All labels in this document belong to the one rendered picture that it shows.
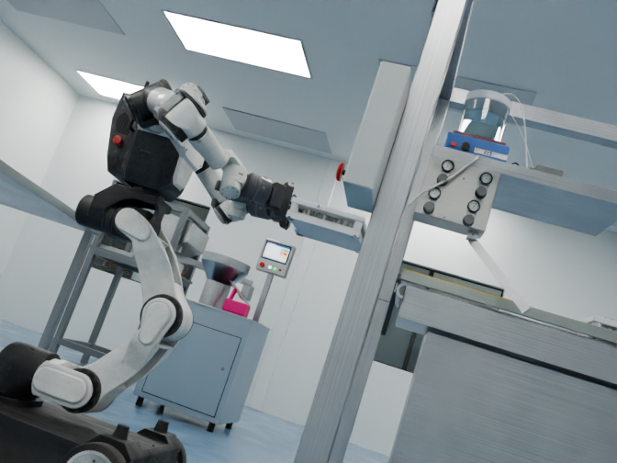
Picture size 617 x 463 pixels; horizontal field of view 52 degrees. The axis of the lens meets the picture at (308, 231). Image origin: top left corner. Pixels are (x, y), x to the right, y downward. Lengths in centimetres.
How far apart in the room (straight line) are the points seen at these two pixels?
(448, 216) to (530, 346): 45
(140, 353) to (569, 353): 130
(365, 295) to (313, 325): 570
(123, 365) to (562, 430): 135
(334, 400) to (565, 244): 612
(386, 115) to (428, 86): 18
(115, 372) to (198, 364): 216
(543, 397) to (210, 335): 272
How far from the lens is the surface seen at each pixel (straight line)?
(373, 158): 121
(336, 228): 200
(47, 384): 223
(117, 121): 235
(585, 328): 202
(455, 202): 199
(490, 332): 196
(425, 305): 195
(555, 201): 220
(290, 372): 694
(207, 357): 430
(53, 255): 810
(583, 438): 205
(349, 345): 125
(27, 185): 242
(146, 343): 211
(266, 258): 471
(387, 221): 129
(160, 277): 217
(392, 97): 126
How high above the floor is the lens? 57
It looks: 12 degrees up
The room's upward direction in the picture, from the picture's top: 18 degrees clockwise
